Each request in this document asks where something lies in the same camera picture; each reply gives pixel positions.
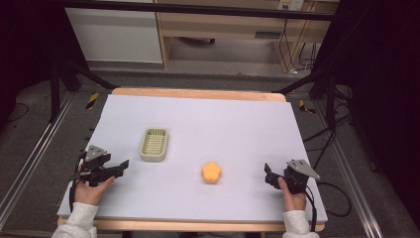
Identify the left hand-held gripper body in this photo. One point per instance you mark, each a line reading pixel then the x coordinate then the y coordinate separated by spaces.
pixel 93 163

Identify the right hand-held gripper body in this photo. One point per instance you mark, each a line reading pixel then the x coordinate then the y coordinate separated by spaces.
pixel 295 177

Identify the small beige plastic basket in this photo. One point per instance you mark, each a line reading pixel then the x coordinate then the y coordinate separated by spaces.
pixel 154 144

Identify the orange flower-shaped soap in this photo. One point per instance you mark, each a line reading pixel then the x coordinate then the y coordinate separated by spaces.
pixel 211 172

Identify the person's right hand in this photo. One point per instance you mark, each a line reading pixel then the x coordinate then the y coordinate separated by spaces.
pixel 294 200

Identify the person's left hand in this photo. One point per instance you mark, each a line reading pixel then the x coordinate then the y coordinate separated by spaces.
pixel 87 193

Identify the yellow black striped tape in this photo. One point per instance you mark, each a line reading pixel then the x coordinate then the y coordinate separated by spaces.
pixel 306 107
pixel 92 100

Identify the white foam mat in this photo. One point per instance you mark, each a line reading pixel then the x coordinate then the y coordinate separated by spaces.
pixel 204 132

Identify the black metal stand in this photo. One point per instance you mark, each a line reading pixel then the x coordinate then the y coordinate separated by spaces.
pixel 54 95
pixel 330 99

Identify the wooden table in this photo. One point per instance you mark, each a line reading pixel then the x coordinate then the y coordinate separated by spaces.
pixel 198 93

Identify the white cabinet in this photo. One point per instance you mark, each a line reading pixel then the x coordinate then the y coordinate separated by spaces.
pixel 115 36

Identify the dark curtain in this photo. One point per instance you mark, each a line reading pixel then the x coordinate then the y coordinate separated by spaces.
pixel 379 82
pixel 29 39

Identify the light wooden desk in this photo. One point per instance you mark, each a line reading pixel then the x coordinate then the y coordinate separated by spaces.
pixel 231 26

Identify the metal floor rail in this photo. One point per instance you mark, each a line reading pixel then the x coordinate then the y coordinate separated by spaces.
pixel 350 178
pixel 33 155

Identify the black horizontal frame bar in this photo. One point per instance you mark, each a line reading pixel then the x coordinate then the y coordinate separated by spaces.
pixel 198 9

